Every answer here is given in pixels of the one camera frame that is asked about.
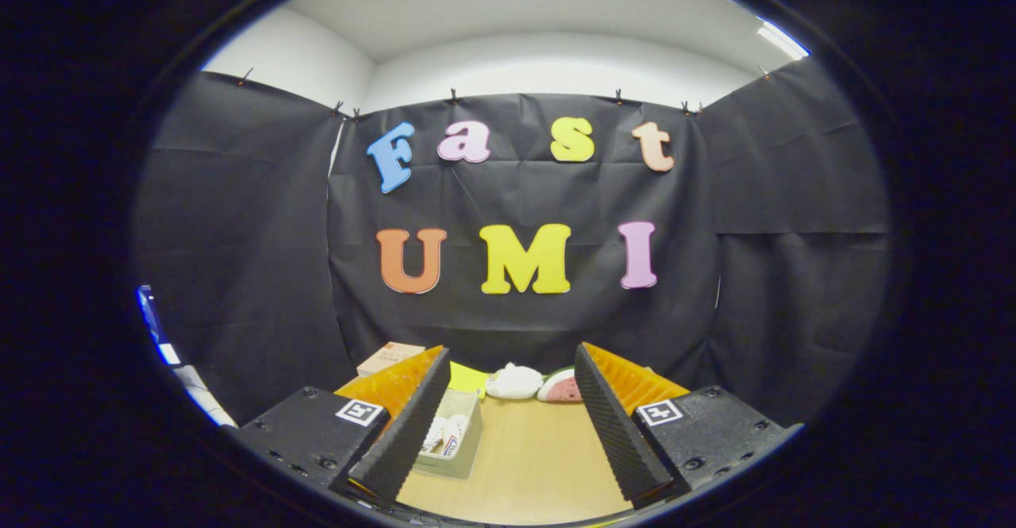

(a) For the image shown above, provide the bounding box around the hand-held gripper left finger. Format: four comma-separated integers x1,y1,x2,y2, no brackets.
236,345,452,505

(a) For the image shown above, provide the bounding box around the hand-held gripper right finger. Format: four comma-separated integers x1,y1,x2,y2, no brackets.
573,342,803,511

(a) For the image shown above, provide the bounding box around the beige fabric storage box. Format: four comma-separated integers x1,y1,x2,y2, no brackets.
413,389,483,480

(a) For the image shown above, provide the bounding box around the watermelon slice plush toy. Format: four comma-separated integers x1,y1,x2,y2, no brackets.
537,367,583,403

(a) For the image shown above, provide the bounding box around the tan book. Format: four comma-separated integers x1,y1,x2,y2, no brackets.
356,341,427,377

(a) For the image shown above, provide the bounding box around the yellow book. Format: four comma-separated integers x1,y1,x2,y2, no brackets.
447,361,491,398

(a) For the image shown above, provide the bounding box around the white plush toy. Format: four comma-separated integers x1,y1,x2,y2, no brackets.
485,362,545,400

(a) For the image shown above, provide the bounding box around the blue printed board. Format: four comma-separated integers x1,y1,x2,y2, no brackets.
137,284,239,427

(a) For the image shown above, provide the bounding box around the small ceiling light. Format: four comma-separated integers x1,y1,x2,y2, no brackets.
756,18,810,60

